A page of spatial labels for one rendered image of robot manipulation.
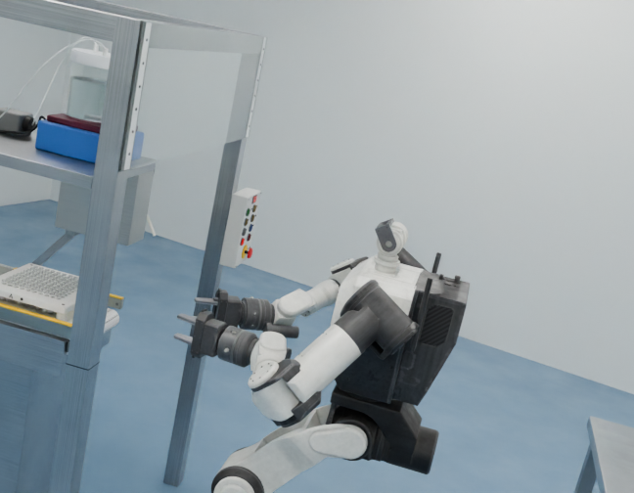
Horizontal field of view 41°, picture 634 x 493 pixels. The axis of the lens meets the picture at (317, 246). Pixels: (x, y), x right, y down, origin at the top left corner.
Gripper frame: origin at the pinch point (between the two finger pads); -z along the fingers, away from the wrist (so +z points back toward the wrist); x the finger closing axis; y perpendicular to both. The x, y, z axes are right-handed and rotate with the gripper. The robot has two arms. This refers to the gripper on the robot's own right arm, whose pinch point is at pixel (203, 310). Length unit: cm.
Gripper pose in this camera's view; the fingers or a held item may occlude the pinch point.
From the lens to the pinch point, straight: 231.8
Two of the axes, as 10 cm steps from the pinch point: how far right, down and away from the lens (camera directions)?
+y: -3.3, -3.0, 9.0
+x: -2.0, 9.5, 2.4
